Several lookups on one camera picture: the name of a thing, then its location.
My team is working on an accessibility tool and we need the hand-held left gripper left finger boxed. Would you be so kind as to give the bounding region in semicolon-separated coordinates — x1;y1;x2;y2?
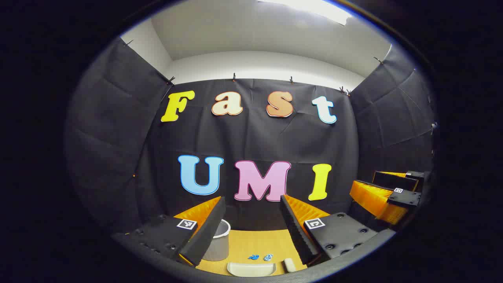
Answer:
112;196;227;268

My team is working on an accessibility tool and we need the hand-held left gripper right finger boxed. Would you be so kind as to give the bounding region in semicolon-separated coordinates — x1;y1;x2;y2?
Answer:
280;194;378;266

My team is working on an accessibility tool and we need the white garbage bin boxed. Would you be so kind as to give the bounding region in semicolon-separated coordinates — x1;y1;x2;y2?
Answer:
202;219;231;262

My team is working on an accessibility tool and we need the grey plastic dustpan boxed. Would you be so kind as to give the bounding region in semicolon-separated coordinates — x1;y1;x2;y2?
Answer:
227;261;277;277

